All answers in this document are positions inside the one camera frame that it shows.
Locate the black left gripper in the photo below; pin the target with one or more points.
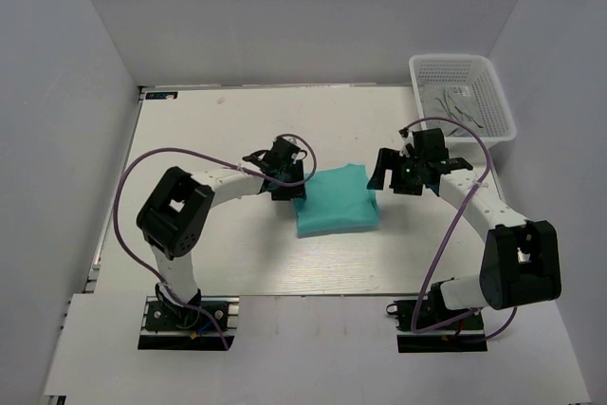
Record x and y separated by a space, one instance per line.
290 193

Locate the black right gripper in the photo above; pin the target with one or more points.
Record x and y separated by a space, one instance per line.
391 159

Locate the teal green t shirt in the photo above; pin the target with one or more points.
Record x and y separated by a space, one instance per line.
337 200

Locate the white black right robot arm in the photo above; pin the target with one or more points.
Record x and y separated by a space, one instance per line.
520 263

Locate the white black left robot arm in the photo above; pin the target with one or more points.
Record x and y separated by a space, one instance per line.
173 216

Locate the grey t shirt in basket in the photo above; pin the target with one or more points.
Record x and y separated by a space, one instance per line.
452 102

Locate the white plastic mesh basket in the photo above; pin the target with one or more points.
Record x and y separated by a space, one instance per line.
476 73

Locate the blue label sticker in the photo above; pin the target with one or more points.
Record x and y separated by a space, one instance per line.
161 95

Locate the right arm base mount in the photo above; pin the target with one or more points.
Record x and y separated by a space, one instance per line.
465 336

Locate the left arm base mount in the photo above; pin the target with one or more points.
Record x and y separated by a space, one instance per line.
162 329

